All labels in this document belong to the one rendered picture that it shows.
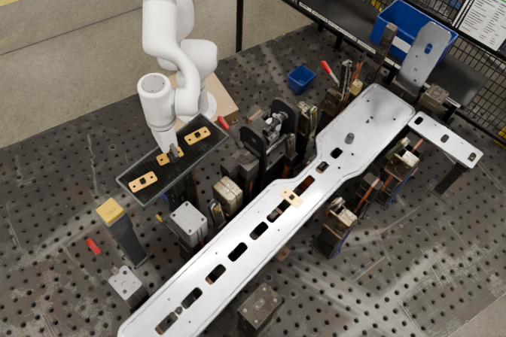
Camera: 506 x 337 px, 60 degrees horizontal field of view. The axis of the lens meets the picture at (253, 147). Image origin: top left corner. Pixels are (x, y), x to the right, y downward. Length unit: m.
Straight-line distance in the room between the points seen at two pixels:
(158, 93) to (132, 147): 0.93
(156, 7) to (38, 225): 1.13
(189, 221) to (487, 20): 1.38
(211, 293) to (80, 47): 2.48
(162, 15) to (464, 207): 1.51
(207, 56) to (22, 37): 2.29
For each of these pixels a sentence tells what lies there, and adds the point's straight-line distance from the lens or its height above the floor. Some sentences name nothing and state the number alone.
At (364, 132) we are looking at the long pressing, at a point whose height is 1.00.
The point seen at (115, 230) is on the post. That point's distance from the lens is 1.44.
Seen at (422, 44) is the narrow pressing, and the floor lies 1.23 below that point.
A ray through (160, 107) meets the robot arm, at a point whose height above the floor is 1.48.
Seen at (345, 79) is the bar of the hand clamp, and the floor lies 1.15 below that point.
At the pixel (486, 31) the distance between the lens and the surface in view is 2.02.
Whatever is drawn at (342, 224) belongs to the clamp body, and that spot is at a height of 1.03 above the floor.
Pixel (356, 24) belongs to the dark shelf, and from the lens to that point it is 2.11.
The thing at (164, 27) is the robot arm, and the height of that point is 1.59.
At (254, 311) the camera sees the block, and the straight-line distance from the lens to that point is 1.39.
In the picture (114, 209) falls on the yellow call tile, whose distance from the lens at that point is 1.39.
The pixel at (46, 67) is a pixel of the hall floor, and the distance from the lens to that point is 3.46.
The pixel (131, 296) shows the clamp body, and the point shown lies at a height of 1.05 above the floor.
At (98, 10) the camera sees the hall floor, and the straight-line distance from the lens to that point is 3.78.
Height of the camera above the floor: 2.40
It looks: 58 degrees down
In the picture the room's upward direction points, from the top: 5 degrees clockwise
